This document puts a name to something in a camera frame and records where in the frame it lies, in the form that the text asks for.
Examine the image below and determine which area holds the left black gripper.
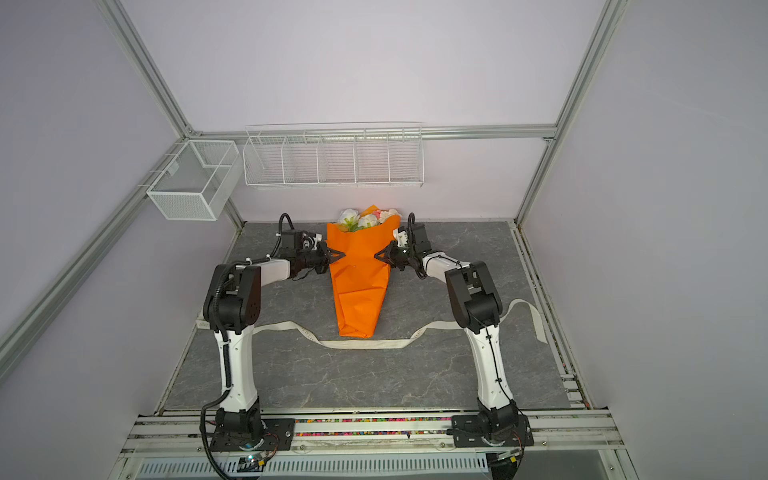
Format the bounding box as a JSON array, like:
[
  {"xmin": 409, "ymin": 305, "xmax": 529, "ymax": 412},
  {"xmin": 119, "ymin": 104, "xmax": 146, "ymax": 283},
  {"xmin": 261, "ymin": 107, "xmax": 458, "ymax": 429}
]
[{"xmin": 298, "ymin": 241, "xmax": 346, "ymax": 274}]

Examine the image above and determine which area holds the orange wrapping paper sheet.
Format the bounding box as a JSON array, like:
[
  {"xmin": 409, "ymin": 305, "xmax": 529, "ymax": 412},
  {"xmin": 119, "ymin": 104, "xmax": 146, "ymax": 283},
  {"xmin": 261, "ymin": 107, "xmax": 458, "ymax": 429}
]
[{"xmin": 327, "ymin": 205, "xmax": 401, "ymax": 339}]

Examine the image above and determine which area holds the cream fake rose stem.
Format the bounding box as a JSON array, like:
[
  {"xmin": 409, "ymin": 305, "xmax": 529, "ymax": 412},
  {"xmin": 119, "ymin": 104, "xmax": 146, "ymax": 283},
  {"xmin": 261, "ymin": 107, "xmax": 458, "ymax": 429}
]
[{"xmin": 376, "ymin": 209, "xmax": 400, "ymax": 223}]

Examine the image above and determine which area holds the white fake rose stem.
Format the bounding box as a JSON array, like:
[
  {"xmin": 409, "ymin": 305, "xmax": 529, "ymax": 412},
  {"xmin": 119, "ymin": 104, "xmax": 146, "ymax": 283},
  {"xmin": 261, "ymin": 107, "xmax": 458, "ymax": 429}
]
[{"xmin": 337, "ymin": 209, "xmax": 360, "ymax": 232}]

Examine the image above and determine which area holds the white printed ribbon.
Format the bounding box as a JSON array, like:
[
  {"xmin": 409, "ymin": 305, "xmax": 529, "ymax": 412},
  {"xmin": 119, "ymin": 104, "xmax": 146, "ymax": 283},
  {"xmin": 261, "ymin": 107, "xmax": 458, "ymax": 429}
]
[{"xmin": 196, "ymin": 298, "xmax": 548, "ymax": 350}]

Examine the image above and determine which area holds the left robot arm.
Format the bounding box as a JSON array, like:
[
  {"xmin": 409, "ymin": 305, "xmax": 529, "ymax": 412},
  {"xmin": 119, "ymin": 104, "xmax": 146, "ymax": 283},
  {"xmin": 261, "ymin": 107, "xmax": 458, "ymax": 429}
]
[{"xmin": 200, "ymin": 213, "xmax": 345, "ymax": 451}]

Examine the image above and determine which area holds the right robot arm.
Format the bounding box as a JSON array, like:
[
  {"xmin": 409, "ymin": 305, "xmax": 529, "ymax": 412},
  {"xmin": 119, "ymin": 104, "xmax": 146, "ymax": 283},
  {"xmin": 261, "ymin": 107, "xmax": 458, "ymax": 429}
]
[{"xmin": 375, "ymin": 214, "xmax": 531, "ymax": 449}]

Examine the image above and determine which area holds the small white mesh basket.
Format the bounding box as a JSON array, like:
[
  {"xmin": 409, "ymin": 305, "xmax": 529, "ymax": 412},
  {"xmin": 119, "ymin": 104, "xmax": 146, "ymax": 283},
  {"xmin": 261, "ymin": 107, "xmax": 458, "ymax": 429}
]
[{"xmin": 147, "ymin": 140, "xmax": 244, "ymax": 221}]

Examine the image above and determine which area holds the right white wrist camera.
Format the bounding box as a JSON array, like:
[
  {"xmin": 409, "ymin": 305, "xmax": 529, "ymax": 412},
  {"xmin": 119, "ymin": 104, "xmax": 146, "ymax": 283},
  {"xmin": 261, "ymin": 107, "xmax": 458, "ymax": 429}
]
[{"xmin": 393, "ymin": 227, "xmax": 409, "ymax": 250}]

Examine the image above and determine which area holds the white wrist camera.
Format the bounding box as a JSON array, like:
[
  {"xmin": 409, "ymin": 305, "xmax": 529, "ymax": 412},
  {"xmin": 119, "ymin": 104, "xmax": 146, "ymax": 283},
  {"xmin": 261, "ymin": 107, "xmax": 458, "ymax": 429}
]
[
  {"xmin": 302, "ymin": 232, "xmax": 323, "ymax": 251},
  {"xmin": 393, "ymin": 227, "xmax": 409, "ymax": 250}
]

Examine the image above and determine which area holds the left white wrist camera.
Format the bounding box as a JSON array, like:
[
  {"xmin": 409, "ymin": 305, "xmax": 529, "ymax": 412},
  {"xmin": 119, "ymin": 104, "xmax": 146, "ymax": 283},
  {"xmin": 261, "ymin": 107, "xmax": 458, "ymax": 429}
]
[{"xmin": 302, "ymin": 232, "xmax": 323, "ymax": 251}]

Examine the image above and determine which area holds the long white wire basket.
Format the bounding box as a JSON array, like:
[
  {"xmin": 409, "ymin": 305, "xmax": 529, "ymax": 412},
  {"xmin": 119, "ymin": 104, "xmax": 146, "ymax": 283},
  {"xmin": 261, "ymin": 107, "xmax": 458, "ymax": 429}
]
[{"xmin": 242, "ymin": 122, "xmax": 425, "ymax": 188}]

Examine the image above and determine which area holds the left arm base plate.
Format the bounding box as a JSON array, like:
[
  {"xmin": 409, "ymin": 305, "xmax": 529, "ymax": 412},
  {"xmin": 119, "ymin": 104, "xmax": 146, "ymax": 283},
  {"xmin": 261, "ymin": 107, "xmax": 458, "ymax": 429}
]
[{"xmin": 209, "ymin": 417, "xmax": 296, "ymax": 453}]

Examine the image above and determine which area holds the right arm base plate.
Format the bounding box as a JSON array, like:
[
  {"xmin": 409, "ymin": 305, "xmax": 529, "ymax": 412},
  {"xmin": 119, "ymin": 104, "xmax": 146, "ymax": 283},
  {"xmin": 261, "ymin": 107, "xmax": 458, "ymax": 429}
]
[{"xmin": 446, "ymin": 413, "xmax": 534, "ymax": 448}]

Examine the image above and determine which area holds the aluminium front rail frame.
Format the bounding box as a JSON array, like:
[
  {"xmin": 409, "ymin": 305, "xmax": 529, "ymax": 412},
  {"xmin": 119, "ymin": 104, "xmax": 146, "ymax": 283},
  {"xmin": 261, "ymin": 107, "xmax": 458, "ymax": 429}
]
[{"xmin": 109, "ymin": 409, "xmax": 638, "ymax": 479}]

